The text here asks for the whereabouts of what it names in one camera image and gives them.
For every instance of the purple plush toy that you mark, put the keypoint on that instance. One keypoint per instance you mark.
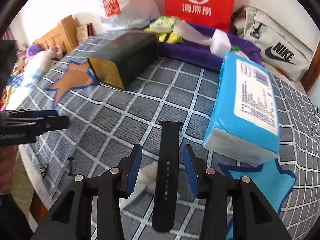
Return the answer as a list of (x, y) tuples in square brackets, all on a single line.
[(33, 50)]

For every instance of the green tissue packet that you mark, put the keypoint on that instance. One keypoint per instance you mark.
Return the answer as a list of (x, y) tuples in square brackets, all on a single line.
[(163, 24)]

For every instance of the grey Nike waist bag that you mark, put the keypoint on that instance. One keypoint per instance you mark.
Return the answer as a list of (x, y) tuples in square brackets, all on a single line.
[(278, 47)]

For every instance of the white sponge block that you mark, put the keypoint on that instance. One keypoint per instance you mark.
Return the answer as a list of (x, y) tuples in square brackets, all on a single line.
[(220, 43)]

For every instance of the white tissue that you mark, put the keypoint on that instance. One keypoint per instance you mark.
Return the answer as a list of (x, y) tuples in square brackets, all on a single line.
[(146, 179)]

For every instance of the person's left hand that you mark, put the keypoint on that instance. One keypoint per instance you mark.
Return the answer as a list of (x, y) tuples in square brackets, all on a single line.
[(7, 165)]

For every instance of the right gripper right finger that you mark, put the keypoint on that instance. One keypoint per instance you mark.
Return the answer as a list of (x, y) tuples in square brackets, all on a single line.
[(253, 216)]

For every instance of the brown door frame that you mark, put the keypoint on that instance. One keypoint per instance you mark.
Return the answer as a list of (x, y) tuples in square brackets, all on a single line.
[(311, 75)]

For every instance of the framed picture book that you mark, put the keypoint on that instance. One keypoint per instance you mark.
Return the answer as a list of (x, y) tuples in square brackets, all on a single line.
[(83, 32)]

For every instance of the purple towel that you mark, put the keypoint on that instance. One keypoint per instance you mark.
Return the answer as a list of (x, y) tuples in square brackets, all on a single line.
[(201, 56)]

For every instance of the red Haidilao paper bag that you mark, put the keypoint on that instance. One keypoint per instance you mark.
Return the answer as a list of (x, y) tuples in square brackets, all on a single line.
[(211, 13)]

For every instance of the green snack packet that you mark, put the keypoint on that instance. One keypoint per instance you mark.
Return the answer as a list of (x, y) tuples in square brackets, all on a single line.
[(236, 50)]

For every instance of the white Miniso plastic bag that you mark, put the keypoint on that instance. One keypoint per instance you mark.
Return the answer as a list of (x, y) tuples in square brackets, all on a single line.
[(117, 15)]

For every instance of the blue tissue pack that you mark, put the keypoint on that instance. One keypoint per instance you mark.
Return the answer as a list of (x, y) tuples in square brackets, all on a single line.
[(244, 125)]

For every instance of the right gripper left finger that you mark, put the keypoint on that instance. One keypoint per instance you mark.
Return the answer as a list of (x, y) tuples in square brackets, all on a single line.
[(70, 215)]

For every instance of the black and gold box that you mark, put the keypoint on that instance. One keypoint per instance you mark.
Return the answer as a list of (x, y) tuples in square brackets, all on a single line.
[(123, 59)]

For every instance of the white mesh net bag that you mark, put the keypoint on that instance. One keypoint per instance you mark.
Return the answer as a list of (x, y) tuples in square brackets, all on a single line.
[(189, 33)]

